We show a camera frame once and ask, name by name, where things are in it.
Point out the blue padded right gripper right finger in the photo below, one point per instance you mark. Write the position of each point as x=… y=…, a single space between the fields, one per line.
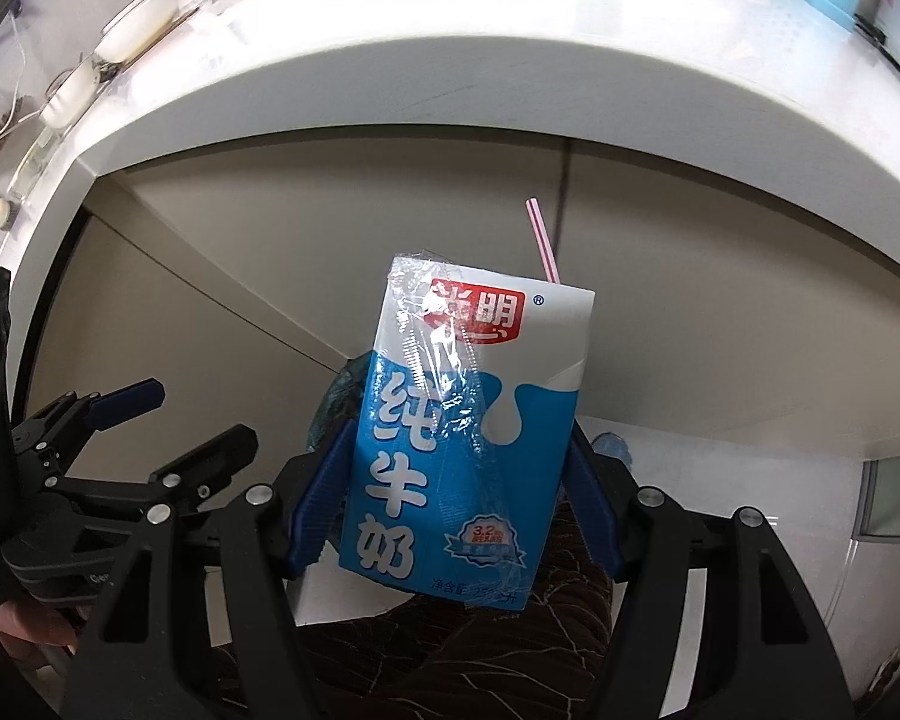
x=764 y=651

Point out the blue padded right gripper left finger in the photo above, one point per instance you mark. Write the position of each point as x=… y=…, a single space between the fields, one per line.
x=146 y=652

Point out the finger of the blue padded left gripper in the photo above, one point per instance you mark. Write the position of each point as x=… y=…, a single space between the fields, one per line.
x=192 y=479
x=135 y=399

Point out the blue white milk carton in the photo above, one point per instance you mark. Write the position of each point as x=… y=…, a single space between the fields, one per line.
x=467 y=413

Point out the dark mesh trash bin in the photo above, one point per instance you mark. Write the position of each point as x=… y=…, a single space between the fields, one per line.
x=342 y=400

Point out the person's left hand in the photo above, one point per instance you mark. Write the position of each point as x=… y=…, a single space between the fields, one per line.
x=26 y=627

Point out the person's patterned trouser leg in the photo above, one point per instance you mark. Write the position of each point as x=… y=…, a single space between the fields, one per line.
x=434 y=658

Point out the blue slipper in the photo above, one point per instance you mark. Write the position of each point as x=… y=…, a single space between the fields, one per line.
x=613 y=446

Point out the green clear plastic bag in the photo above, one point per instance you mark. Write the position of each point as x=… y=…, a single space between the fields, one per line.
x=33 y=164

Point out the white bowl with chopsticks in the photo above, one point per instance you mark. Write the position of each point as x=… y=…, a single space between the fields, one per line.
x=70 y=95

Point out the white stacked bowl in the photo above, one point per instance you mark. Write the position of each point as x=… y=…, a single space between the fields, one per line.
x=133 y=29

